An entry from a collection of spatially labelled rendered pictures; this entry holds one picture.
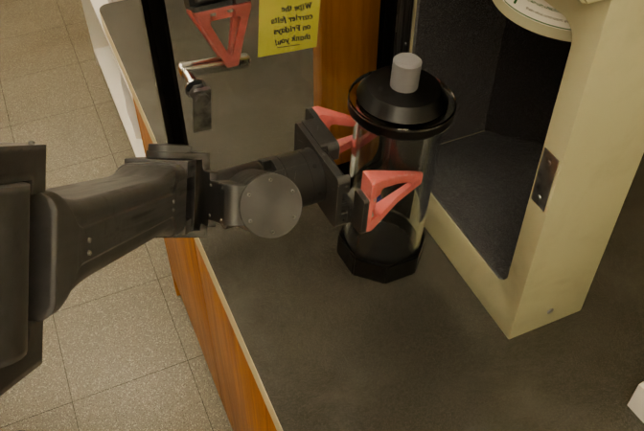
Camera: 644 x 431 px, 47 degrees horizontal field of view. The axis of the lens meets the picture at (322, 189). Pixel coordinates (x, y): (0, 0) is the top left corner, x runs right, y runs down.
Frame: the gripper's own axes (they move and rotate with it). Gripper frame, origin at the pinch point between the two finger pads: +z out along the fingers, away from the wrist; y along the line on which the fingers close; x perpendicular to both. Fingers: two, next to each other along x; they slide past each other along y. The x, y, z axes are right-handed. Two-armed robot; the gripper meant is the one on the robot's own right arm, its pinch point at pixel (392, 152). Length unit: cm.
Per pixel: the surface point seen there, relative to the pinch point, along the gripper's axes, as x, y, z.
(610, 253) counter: 23.6, -6.3, 34.0
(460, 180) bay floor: 16.6, 8.5, 17.6
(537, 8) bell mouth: -15.2, -1.6, 13.4
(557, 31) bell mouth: -13.8, -4.1, 14.3
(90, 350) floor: 120, 82, -33
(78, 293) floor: 120, 103, -32
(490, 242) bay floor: 17.0, -2.8, 14.7
